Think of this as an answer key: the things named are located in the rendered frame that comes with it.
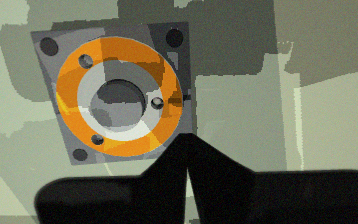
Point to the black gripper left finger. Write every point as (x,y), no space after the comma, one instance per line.
(157,196)

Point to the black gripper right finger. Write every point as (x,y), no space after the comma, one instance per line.
(227,192)

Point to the orange round plate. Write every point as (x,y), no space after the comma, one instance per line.
(119,58)

